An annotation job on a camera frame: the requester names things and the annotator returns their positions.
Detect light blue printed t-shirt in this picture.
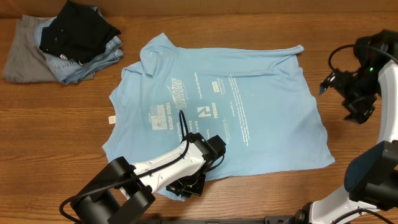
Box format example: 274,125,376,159
103,34,334,180

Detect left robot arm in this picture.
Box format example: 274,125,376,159
59,133,226,224

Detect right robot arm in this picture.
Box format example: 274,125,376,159
283,30,397,224

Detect black garment at right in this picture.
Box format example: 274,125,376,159
353,36,373,65

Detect folded blue denim jeans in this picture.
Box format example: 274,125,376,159
34,6,123,85

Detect black folded garment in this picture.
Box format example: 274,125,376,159
39,1,121,64

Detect grey folded garment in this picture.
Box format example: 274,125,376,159
2,14,96,84

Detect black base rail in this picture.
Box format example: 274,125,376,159
137,215,294,224

